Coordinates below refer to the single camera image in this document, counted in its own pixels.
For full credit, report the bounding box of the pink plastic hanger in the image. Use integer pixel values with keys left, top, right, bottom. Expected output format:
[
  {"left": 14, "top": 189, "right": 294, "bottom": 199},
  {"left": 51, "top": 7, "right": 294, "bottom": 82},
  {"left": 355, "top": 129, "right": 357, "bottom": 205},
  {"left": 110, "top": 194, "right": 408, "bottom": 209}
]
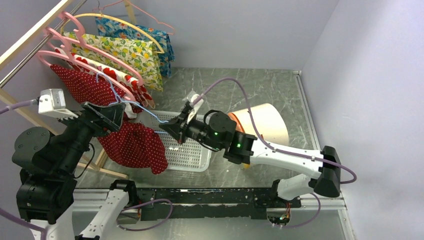
[
  {"left": 44, "top": 27, "right": 145, "bottom": 88},
  {"left": 59, "top": 11, "right": 88, "bottom": 47},
  {"left": 36, "top": 50, "right": 136, "bottom": 102}
]

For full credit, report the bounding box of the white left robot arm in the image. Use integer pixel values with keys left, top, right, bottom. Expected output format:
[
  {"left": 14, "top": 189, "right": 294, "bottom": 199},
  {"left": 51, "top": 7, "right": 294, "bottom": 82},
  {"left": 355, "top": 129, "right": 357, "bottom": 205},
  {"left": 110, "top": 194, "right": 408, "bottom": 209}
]
[{"left": 12, "top": 102, "right": 139, "bottom": 240}]

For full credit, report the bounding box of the red polka dot hanging skirt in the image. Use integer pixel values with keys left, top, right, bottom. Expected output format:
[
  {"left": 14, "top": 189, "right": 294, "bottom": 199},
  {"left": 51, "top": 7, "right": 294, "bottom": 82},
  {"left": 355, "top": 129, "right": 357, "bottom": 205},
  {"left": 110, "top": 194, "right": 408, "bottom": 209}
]
[{"left": 49, "top": 64, "right": 133, "bottom": 121}]

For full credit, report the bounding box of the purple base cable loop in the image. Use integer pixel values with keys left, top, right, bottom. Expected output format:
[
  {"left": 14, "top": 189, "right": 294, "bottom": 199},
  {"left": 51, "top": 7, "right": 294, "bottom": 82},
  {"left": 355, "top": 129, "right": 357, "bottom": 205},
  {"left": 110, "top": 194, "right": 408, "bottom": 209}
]
[{"left": 115, "top": 198, "right": 174, "bottom": 232}]

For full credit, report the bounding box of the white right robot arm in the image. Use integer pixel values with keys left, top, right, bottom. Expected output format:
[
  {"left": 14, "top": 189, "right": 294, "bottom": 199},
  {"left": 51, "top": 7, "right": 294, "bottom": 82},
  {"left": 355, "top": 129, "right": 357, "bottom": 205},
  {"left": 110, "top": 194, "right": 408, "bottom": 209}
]
[{"left": 159, "top": 102, "right": 341, "bottom": 207}]

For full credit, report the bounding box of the pink plastic hanger middle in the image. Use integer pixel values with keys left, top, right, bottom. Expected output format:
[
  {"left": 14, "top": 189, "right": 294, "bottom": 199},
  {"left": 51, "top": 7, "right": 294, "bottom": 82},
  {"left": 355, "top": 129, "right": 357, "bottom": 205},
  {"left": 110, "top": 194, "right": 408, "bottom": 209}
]
[{"left": 44, "top": 27, "right": 145, "bottom": 88}]

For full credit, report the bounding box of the white plastic basket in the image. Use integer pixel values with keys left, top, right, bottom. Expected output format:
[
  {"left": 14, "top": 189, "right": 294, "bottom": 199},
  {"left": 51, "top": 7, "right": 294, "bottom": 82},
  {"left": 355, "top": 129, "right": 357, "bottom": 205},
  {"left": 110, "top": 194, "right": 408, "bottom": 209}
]
[{"left": 137, "top": 110, "right": 212, "bottom": 172}]

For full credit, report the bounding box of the wooden clothes rack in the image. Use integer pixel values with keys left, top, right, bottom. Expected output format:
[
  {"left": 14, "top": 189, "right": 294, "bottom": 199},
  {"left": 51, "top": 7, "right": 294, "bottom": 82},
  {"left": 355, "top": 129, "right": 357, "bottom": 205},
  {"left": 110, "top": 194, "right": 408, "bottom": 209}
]
[{"left": 0, "top": 0, "right": 129, "bottom": 180}]

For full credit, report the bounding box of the white cylindrical bin orange lid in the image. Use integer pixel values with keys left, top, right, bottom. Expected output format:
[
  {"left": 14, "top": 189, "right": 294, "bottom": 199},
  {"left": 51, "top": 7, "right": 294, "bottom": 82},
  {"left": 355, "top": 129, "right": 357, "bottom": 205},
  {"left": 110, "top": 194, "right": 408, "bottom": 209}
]
[{"left": 227, "top": 102, "right": 290, "bottom": 170}]

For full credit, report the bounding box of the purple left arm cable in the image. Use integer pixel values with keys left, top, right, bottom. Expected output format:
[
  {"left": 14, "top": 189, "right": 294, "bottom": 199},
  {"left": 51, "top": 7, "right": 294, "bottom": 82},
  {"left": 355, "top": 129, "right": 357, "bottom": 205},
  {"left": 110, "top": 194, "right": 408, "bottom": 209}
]
[{"left": 0, "top": 99, "right": 49, "bottom": 240}]

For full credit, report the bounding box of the blue wire hanger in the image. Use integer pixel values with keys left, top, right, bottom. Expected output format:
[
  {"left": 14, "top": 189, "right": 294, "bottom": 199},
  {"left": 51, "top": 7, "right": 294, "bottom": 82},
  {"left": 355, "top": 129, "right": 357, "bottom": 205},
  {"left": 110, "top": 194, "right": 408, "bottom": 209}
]
[{"left": 95, "top": 72, "right": 168, "bottom": 124}]

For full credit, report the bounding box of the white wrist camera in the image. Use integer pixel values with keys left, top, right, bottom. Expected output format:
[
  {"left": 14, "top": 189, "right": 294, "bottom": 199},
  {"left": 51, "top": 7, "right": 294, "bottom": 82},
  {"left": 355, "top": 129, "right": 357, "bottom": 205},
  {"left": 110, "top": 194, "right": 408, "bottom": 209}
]
[
  {"left": 38, "top": 88, "right": 78, "bottom": 120},
  {"left": 183, "top": 90, "right": 204, "bottom": 124}
]

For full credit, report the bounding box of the pink plastic hanger back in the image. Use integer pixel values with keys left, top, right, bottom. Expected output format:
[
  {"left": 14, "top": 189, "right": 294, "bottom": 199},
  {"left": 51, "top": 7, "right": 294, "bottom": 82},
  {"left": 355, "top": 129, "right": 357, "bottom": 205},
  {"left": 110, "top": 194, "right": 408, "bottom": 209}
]
[{"left": 59, "top": 11, "right": 88, "bottom": 47}]

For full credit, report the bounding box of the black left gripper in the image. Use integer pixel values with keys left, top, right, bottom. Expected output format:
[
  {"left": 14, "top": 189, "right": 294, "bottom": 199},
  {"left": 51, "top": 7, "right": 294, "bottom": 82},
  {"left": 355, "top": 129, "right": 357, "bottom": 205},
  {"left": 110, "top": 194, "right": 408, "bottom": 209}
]
[{"left": 53, "top": 98, "right": 126, "bottom": 173}]

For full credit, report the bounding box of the pink wire hanger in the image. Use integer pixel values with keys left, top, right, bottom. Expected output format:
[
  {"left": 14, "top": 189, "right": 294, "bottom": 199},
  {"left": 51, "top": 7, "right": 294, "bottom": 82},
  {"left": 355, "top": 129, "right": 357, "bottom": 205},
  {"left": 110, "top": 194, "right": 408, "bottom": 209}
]
[{"left": 92, "top": 0, "right": 175, "bottom": 37}]

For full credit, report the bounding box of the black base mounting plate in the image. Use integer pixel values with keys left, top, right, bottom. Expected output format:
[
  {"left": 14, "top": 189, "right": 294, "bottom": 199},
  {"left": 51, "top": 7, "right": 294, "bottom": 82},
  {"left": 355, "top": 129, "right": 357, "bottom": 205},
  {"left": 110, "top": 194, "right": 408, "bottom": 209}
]
[{"left": 109, "top": 180, "right": 303, "bottom": 222}]

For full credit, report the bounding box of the white red flower skirt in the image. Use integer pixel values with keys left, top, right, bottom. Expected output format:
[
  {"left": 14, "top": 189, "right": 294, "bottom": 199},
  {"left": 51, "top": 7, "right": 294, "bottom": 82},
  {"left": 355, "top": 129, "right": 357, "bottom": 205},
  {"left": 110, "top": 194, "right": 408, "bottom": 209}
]
[{"left": 64, "top": 53, "right": 155, "bottom": 108}]

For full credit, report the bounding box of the yellow lemon print skirt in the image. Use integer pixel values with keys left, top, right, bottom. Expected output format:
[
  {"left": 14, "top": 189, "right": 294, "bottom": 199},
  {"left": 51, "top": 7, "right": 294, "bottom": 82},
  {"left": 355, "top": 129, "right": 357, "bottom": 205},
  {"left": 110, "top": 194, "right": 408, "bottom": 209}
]
[{"left": 71, "top": 33, "right": 163, "bottom": 91}]

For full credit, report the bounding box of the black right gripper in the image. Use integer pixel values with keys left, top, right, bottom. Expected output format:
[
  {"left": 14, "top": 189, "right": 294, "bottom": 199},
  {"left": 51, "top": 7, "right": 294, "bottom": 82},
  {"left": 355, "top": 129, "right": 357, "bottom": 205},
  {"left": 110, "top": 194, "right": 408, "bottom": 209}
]
[{"left": 159, "top": 107, "right": 223, "bottom": 151}]

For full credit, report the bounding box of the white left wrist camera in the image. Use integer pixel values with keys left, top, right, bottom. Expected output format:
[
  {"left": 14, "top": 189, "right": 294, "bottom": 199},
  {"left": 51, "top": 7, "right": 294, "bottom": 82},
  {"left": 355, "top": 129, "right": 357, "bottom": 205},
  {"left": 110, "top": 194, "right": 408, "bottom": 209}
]
[{"left": 38, "top": 88, "right": 78, "bottom": 120}]

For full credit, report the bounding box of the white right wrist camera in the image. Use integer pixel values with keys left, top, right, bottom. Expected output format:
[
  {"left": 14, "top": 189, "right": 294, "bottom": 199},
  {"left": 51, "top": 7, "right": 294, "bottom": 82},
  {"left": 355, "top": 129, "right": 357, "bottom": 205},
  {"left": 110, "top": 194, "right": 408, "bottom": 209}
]
[{"left": 183, "top": 90, "right": 204, "bottom": 124}]

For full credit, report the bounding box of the yellow wooden hanger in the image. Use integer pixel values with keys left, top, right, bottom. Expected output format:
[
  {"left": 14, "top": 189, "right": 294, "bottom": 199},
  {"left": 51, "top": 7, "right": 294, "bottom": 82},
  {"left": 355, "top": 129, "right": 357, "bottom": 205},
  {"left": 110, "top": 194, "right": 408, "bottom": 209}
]
[{"left": 61, "top": 13, "right": 166, "bottom": 55}]

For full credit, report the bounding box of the red polka dot skirt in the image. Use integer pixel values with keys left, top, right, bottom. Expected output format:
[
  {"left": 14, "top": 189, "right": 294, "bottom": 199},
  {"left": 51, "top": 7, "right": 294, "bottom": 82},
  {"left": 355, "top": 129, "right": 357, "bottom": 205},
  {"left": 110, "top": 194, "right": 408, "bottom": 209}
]
[
  {"left": 97, "top": 121, "right": 169, "bottom": 175},
  {"left": 49, "top": 64, "right": 133, "bottom": 121}
]

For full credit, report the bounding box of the pink plastic hanger front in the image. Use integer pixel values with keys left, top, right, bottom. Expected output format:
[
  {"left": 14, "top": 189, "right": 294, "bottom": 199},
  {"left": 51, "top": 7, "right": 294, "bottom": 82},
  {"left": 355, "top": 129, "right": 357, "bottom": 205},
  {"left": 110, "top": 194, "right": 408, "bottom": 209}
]
[{"left": 36, "top": 50, "right": 136, "bottom": 102}]

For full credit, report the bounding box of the blue floral skirt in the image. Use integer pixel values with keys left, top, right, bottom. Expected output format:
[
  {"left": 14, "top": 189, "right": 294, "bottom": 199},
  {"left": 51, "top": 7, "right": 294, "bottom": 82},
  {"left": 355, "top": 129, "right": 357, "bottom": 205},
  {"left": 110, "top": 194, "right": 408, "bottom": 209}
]
[{"left": 95, "top": 17, "right": 175, "bottom": 78}]

